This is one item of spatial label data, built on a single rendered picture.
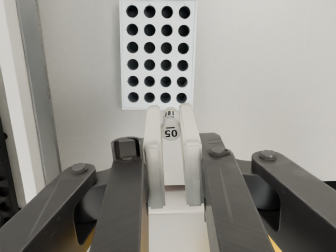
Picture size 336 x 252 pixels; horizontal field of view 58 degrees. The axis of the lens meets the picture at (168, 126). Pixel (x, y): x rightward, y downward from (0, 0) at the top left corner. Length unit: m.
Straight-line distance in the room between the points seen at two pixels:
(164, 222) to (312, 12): 0.32
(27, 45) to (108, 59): 0.12
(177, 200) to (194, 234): 0.08
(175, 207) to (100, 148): 0.13
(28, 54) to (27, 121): 0.06
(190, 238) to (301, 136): 0.20
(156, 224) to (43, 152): 0.17
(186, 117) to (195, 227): 0.25
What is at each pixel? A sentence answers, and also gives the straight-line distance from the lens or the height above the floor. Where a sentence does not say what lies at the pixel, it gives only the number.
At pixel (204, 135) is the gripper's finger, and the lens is 0.15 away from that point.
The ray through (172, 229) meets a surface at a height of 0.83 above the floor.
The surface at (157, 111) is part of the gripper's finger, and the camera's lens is 0.17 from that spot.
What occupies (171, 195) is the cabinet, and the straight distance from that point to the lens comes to 0.46.
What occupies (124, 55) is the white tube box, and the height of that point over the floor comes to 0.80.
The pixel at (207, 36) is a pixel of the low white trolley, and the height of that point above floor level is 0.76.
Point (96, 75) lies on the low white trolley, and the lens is 0.40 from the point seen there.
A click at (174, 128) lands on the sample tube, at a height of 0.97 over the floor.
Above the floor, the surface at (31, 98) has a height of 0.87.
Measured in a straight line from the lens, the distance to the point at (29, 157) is 0.30.
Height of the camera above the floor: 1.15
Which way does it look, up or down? 72 degrees down
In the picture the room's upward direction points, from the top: 177 degrees clockwise
